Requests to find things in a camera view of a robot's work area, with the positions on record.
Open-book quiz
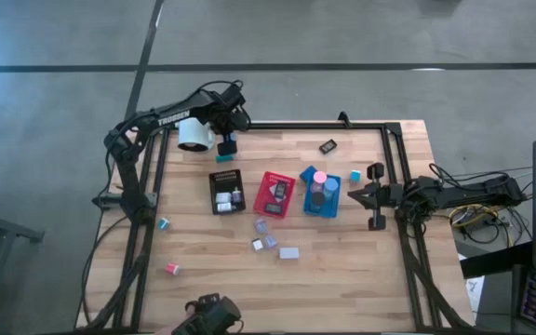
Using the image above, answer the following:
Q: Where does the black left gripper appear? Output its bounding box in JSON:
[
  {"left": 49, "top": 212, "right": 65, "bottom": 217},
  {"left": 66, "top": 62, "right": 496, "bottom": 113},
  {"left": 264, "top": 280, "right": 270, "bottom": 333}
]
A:
[{"left": 209, "top": 86, "right": 252, "bottom": 157}]

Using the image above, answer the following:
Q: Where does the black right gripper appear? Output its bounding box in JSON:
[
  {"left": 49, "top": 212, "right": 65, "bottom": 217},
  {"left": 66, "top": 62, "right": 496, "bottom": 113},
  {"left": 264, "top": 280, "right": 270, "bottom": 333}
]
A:
[{"left": 347, "top": 161, "right": 407, "bottom": 232}]

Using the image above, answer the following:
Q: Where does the large blue capped hourglass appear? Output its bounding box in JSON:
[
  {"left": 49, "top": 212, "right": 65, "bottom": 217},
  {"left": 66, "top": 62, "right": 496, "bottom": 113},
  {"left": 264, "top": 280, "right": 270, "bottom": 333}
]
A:
[{"left": 322, "top": 177, "right": 340, "bottom": 201}]

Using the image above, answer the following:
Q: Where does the pink capped hourglass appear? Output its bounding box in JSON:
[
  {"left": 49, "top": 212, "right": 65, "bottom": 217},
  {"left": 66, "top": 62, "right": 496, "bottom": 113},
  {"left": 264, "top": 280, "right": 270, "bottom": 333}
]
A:
[{"left": 312, "top": 169, "right": 328, "bottom": 194}]

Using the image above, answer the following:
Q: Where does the white cylindrical lamp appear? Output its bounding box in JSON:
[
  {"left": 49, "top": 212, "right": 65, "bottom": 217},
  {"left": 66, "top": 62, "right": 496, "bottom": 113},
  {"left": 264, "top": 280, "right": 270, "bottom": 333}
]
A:
[{"left": 177, "top": 116, "right": 217, "bottom": 153}]

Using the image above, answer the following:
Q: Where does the blue plastic basket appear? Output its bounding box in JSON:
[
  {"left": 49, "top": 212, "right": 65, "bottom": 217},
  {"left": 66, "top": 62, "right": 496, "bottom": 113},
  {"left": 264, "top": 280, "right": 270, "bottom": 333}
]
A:
[{"left": 302, "top": 172, "right": 343, "bottom": 220}]

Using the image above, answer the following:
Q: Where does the black plastic basket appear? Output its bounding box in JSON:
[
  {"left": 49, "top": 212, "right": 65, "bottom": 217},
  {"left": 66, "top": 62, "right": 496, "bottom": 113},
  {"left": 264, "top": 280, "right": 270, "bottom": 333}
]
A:
[{"left": 208, "top": 168, "right": 248, "bottom": 217}]

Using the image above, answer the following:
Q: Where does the red plastic basket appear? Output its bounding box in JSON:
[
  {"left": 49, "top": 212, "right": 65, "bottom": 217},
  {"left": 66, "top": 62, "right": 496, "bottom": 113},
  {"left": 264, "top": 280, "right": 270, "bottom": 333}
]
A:
[{"left": 252, "top": 170, "right": 298, "bottom": 220}]

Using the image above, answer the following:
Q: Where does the dark blue rectangular block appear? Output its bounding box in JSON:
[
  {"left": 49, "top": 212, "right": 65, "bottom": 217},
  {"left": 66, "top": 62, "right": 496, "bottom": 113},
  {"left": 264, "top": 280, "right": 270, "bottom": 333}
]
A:
[{"left": 298, "top": 165, "right": 319, "bottom": 183}]

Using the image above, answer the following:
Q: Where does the purple capped hourglass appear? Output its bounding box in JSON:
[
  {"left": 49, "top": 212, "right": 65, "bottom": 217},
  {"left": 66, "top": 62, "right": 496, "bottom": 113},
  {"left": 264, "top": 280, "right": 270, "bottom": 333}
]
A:
[{"left": 252, "top": 217, "right": 279, "bottom": 250}]

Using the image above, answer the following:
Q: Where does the white paper sheet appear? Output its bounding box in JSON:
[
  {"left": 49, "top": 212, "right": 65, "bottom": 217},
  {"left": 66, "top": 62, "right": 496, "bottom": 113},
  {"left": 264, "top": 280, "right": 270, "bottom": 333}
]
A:
[{"left": 457, "top": 253, "right": 487, "bottom": 309}]

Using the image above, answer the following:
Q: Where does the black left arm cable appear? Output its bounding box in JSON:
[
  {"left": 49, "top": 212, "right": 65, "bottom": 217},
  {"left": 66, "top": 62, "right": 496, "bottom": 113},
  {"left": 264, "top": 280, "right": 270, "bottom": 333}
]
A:
[{"left": 195, "top": 78, "right": 246, "bottom": 101}]

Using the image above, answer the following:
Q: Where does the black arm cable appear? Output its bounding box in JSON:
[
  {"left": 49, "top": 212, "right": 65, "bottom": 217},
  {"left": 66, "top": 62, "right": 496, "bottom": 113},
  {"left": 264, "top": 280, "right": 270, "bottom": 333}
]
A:
[
  {"left": 428, "top": 162, "right": 464, "bottom": 187},
  {"left": 195, "top": 78, "right": 246, "bottom": 101}
]

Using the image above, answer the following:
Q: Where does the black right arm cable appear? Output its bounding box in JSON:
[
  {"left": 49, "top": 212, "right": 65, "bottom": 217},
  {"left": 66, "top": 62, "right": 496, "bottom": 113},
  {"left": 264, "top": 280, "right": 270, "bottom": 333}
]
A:
[{"left": 428, "top": 162, "right": 464, "bottom": 187}]

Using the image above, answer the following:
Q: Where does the yellow cable bundle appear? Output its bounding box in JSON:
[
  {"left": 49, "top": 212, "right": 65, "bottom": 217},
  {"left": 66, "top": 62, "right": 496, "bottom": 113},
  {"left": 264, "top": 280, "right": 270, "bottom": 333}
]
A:
[{"left": 448, "top": 203, "right": 534, "bottom": 248}]

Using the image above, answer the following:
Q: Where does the black handheld camera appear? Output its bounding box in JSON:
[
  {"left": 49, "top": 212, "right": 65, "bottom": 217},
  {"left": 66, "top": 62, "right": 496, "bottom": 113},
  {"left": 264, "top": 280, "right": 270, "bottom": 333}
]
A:
[{"left": 182, "top": 292, "right": 244, "bottom": 335}]

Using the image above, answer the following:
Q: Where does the black power cable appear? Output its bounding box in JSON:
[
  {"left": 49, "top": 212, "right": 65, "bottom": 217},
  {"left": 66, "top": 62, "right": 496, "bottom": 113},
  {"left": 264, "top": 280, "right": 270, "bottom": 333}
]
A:
[{"left": 80, "top": 216, "right": 127, "bottom": 327}]

